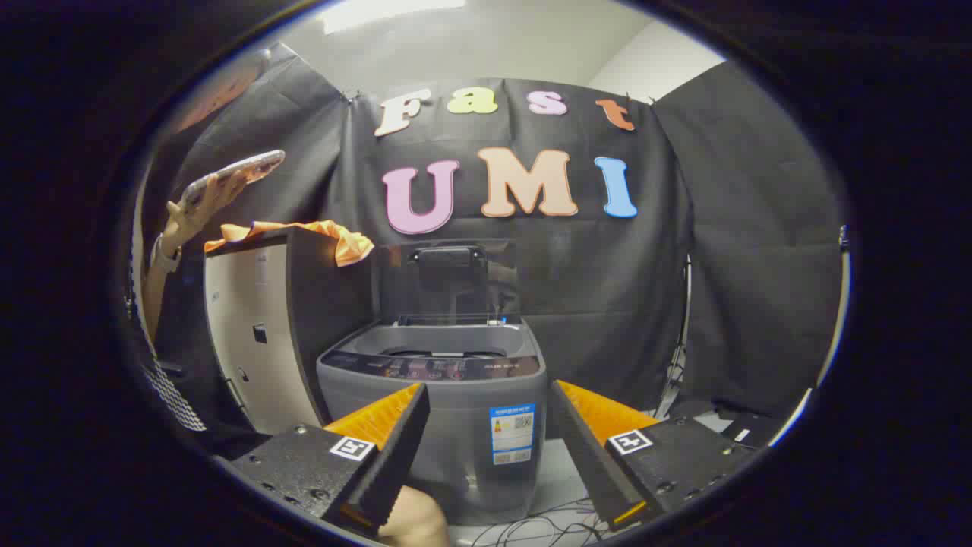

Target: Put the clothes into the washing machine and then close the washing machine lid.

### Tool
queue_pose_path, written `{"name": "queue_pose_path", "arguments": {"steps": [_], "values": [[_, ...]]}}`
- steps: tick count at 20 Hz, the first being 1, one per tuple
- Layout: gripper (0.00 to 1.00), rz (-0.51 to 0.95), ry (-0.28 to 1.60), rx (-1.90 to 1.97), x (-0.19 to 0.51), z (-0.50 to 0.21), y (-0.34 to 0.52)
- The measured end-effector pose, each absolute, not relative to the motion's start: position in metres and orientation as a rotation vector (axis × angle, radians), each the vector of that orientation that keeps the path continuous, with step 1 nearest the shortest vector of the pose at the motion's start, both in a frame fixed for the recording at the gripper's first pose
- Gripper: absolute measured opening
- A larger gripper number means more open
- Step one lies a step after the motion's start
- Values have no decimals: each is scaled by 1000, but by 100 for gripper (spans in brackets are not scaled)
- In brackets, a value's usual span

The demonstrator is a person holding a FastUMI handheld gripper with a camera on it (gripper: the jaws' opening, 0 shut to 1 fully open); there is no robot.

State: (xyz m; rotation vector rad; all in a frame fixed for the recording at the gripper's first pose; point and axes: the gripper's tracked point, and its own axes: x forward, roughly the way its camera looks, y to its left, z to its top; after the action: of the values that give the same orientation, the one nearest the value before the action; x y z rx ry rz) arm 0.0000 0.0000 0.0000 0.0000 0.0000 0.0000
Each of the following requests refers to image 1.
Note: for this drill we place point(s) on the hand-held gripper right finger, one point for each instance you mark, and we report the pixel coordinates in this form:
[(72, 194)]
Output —
[(585, 448)]

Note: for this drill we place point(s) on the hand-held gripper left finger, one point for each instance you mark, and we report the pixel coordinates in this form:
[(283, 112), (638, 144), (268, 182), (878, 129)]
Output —
[(395, 456)]

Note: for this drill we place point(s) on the grey washing machine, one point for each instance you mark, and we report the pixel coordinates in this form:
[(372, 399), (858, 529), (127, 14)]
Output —
[(456, 425)]

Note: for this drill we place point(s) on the dark transparent washing machine lid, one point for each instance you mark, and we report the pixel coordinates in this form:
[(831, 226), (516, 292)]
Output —
[(449, 266)]

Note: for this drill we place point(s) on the orange cloth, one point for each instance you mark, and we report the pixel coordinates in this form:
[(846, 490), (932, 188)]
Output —
[(349, 243)]

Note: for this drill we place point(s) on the person's bare limb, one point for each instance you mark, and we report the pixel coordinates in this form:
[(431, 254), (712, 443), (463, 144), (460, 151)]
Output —
[(414, 524)]

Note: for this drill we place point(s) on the black light stand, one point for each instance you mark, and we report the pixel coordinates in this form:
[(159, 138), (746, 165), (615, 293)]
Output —
[(678, 349)]

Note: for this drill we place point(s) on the black box with white label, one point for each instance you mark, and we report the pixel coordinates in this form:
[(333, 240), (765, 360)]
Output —
[(752, 429)]

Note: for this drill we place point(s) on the black backdrop cloth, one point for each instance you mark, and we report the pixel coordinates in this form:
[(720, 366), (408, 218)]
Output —
[(607, 266)]

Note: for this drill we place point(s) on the dark cabinet with white door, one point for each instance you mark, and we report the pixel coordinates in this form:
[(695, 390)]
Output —
[(258, 304)]

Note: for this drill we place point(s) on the smartphone in clear case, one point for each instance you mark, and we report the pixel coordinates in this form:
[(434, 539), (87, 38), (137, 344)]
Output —
[(235, 171)]

